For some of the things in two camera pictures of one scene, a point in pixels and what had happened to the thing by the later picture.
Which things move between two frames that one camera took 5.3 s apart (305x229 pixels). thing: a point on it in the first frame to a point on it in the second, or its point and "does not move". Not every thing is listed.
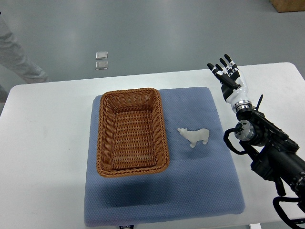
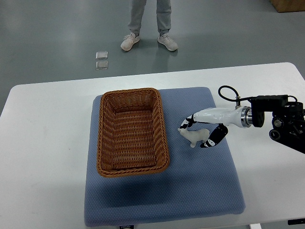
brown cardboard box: (288, 5) does not move
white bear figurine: (194, 136) does not move
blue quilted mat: (199, 181) does not move
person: (15, 62) to (163, 19)
